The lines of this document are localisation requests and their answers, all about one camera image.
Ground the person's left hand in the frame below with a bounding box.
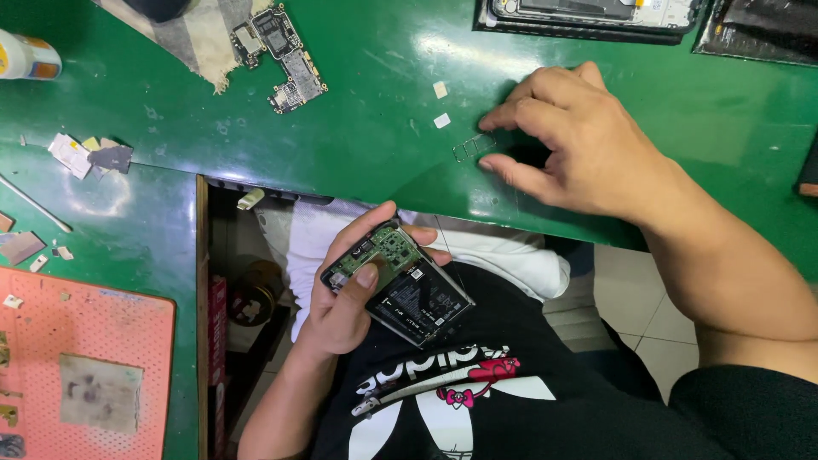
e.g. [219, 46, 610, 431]
[297, 201, 452, 359]

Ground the person's right hand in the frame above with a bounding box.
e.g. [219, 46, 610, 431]
[477, 61, 680, 228]

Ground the black smartphone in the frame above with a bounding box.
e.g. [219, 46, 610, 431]
[320, 219, 475, 350]

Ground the round dark tin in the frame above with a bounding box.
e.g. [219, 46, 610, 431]
[229, 258, 286, 328]

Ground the open wooden drawer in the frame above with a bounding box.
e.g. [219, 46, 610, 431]
[196, 175, 333, 460]

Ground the metal card tray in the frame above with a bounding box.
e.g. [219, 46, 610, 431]
[452, 132, 498, 163]

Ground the red box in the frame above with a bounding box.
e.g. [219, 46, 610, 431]
[207, 275, 229, 387]

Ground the white cloth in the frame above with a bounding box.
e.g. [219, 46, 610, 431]
[256, 197, 571, 343]

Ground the black plastic bag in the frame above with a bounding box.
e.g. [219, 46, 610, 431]
[693, 0, 818, 69]

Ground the dark phone with brown edge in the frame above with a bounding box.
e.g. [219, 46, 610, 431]
[797, 136, 818, 198]

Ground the pink perforated work mat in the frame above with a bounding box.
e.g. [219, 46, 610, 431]
[0, 264, 177, 460]

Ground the grey stained pad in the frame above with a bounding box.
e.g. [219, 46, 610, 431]
[58, 353, 144, 436]

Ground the phone circuit board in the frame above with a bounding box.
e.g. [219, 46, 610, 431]
[229, 3, 329, 116]

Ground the black printed shirt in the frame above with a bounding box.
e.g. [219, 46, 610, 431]
[311, 261, 818, 460]

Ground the heap of tape scraps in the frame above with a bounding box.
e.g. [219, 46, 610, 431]
[47, 132, 134, 181]

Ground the striped frayed cloth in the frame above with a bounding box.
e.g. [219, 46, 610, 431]
[91, 0, 276, 95]

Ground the thin white stick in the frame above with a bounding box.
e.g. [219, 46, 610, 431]
[0, 174, 74, 234]

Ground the brown metal shield plate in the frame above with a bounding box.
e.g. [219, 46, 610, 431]
[0, 230, 47, 267]

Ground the white glue bottle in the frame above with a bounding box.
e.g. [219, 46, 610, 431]
[0, 28, 63, 81]

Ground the phone frame with screen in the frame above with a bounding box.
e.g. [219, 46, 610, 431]
[473, 0, 705, 46]

